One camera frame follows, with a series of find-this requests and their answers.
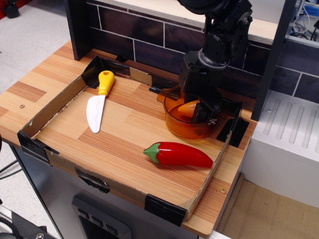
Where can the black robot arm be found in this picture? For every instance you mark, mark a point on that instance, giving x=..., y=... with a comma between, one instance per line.
x=226, y=37

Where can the orange toy carrot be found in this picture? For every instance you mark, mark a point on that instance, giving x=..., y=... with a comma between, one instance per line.
x=188, y=109

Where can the toy knife yellow handle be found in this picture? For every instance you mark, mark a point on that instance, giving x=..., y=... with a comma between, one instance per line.
x=95, y=105

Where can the dark grey left post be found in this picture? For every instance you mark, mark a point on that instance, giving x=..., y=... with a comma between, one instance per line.
x=79, y=27

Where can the dark grey cabinet post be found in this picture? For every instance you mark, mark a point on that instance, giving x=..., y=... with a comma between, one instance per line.
x=282, y=32

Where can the grey oven control panel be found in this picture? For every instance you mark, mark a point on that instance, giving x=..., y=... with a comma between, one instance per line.
x=96, y=224

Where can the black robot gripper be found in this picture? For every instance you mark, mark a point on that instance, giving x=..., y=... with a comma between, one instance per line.
x=199, y=81

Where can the orange transparent plastic pot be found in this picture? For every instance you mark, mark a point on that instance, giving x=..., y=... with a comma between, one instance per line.
x=180, y=125

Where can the red toy chili pepper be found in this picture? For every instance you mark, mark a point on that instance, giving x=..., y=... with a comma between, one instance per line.
x=173, y=153

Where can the white toy sink drainer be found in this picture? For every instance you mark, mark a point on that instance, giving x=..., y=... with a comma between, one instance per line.
x=283, y=154

